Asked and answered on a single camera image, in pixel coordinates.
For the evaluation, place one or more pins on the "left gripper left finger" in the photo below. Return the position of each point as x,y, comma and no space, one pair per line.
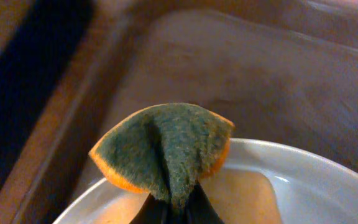
153,211

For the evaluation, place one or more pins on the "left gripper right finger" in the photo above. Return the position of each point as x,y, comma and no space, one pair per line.
199,210

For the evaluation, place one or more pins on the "green and orange sponge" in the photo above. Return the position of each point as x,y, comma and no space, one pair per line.
164,150

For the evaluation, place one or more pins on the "white plate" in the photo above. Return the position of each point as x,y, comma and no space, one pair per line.
261,182

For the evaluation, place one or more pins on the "large brown serving tray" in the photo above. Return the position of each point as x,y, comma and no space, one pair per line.
285,72

